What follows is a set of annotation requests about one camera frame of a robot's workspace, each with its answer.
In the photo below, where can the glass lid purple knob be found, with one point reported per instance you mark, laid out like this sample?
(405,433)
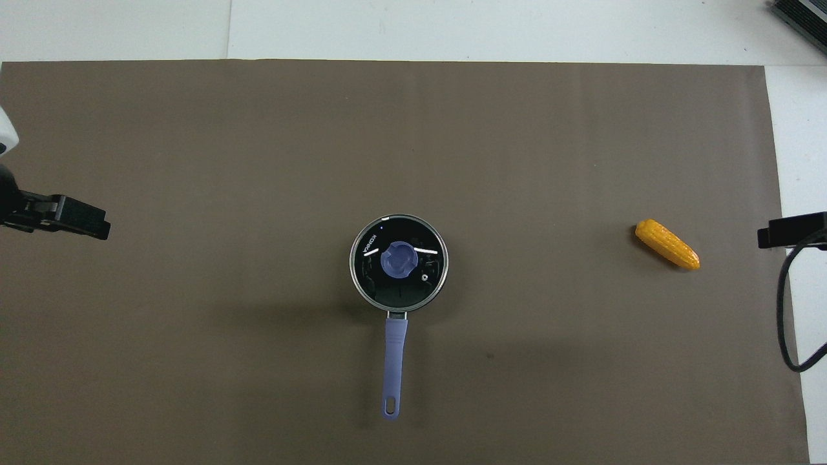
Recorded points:
(398,258)

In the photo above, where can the yellow corn cob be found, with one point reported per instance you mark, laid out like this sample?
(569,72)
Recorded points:
(667,244)

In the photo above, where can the brown table mat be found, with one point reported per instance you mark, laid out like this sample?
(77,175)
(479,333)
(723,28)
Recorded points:
(258,161)

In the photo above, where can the black ribbed device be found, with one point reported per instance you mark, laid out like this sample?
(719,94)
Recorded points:
(801,13)

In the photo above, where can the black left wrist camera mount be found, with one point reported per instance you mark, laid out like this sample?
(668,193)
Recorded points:
(71,216)

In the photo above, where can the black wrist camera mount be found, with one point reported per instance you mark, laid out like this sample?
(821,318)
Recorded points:
(791,229)
(71,216)

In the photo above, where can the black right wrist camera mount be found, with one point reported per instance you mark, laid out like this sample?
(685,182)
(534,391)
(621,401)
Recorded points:
(791,229)

